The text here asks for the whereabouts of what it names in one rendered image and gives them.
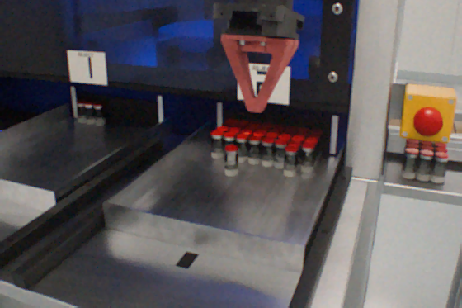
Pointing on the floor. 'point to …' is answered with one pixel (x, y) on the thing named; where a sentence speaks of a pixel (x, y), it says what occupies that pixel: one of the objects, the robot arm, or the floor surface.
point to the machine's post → (371, 97)
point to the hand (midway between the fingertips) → (255, 103)
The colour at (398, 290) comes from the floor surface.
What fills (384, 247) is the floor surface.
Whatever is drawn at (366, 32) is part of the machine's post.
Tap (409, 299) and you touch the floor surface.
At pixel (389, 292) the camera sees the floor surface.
